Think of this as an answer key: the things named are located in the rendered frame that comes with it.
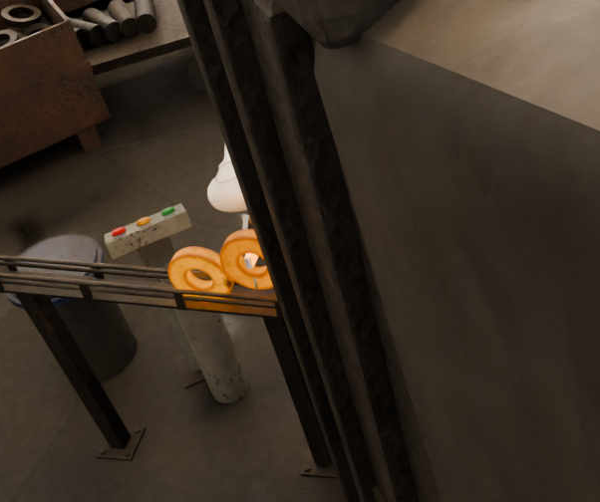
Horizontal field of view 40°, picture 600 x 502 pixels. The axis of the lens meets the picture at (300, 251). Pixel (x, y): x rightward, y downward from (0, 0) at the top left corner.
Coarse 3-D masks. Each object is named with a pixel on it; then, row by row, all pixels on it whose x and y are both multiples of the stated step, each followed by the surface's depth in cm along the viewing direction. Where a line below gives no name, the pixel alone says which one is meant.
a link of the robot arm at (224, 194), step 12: (228, 156) 210; (228, 168) 208; (216, 180) 210; (228, 180) 208; (216, 192) 210; (228, 192) 207; (240, 192) 206; (216, 204) 211; (228, 204) 209; (240, 204) 208
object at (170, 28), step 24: (120, 0) 417; (144, 0) 408; (168, 0) 427; (72, 24) 406; (96, 24) 400; (120, 24) 396; (144, 24) 397; (168, 24) 403; (96, 48) 401; (120, 48) 394; (144, 48) 388; (168, 48) 389; (96, 72) 389; (192, 72) 400
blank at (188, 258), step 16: (176, 256) 186; (192, 256) 184; (208, 256) 184; (176, 272) 188; (208, 272) 186; (224, 272) 185; (176, 288) 192; (192, 288) 191; (208, 288) 190; (224, 288) 188
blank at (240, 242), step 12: (228, 240) 178; (240, 240) 177; (252, 240) 176; (228, 252) 180; (240, 252) 179; (252, 252) 178; (228, 264) 182; (240, 264) 182; (240, 276) 184; (252, 276) 183; (264, 276) 182; (252, 288) 185; (264, 288) 184
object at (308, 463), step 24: (48, 312) 213; (48, 336) 217; (72, 336) 223; (288, 336) 194; (72, 360) 223; (288, 360) 200; (72, 384) 231; (96, 384) 234; (288, 384) 207; (96, 408) 236; (312, 408) 211; (120, 432) 246; (144, 432) 252; (312, 432) 219; (120, 456) 247; (312, 456) 231
